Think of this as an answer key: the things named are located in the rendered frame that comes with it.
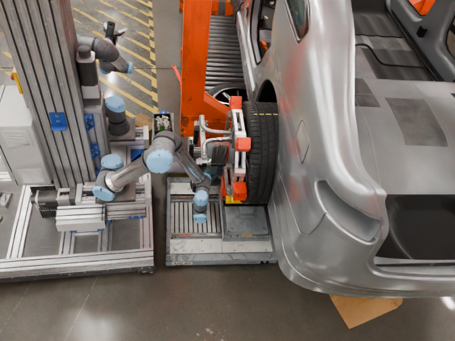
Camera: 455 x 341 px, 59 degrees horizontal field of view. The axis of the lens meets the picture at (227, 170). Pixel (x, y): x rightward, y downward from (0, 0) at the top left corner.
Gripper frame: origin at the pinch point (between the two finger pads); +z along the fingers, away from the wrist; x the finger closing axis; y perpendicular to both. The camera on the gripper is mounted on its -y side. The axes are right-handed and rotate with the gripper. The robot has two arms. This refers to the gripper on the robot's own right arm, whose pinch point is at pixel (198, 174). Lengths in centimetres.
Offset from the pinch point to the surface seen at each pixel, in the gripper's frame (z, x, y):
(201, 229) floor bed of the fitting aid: 10, -7, -77
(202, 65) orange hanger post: 65, -3, 34
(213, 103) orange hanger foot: 72, -15, -3
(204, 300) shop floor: -45, -7, -83
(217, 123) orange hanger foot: 65, -18, -16
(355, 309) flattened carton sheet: -56, -115, -82
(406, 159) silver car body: 1, -132, 15
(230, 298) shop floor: -44, -26, -83
